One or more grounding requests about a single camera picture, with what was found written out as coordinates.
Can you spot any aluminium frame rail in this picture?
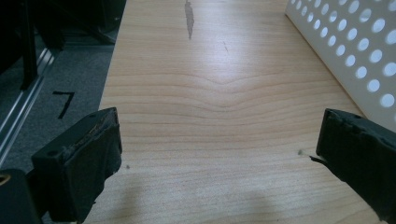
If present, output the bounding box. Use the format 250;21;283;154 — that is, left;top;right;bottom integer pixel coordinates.
0;46;55;166

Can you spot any white perforated panel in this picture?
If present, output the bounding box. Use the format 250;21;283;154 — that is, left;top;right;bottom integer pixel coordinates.
284;0;396;133

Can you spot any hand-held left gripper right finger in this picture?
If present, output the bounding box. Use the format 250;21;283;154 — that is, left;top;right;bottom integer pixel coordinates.
309;107;396;224

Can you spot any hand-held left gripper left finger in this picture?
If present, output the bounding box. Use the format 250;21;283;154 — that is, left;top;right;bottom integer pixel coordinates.
31;106;123;224

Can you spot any black stand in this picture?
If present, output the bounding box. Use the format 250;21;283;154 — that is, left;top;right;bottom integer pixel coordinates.
18;0;40;91

